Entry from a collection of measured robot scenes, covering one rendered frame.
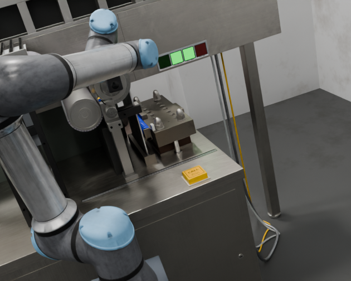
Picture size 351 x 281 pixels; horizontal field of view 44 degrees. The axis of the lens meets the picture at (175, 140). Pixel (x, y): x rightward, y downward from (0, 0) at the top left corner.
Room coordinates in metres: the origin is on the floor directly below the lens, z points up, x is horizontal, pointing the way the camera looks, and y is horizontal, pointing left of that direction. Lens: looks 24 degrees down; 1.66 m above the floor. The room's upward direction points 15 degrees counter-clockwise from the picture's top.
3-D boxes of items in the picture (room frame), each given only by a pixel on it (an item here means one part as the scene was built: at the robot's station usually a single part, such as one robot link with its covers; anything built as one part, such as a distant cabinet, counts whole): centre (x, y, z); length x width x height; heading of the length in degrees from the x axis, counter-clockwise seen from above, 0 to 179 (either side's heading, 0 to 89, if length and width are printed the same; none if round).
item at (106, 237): (0.86, 0.21, 1.07); 0.13 x 0.12 x 0.14; 59
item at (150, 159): (1.66, 0.15, 0.92); 0.28 x 0.04 x 0.04; 14
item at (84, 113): (1.62, 0.32, 1.17); 0.26 x 0.12 x 0.12; 14
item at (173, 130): (1.72, 0.04, 1.00); 0.40 x 0.16 x 0.06; 14
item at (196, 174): (1.33, -0.04, 0.91); 0.07 x 0.07 x 0.02; 14
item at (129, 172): (1.48, 0.20, 1.05); 0.06 x 0.05 x 0.31; 14
